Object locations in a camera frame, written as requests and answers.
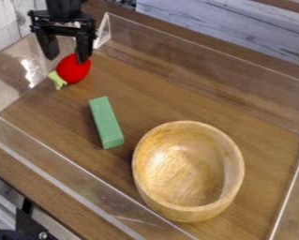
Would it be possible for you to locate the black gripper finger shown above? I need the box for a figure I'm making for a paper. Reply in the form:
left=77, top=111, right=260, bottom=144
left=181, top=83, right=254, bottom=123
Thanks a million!
left=75, top=32, right=93, bottom=64
left=34, top=31, right=60, bottom=60

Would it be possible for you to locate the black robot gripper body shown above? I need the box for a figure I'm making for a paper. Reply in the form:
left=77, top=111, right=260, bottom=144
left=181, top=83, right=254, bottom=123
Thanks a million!
left=28, top=0, right=95, bottom=38

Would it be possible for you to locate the red plush strawberry toy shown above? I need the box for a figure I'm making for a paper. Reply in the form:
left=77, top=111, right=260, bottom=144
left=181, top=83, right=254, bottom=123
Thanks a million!
left=48, top=53, right=91, bottom=90

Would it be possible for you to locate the green rectangular block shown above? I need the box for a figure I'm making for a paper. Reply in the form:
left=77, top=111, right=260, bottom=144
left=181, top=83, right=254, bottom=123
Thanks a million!
left=89, top=97, right=124, bottom=149

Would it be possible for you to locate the wooden bowl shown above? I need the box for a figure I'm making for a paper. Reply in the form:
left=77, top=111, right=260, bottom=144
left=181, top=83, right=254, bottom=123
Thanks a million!
left=131, top=121, right=246, bottom=222

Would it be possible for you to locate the black table clamp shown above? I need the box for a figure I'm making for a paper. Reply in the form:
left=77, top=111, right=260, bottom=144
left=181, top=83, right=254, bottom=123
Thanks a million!
left=14, top=200, right=58, bottom=240

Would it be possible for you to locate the clear acrylic tray enclosure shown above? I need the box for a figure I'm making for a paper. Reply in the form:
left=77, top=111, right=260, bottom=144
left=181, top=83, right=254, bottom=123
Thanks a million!
left=0, top=15, right=299, bottom=240

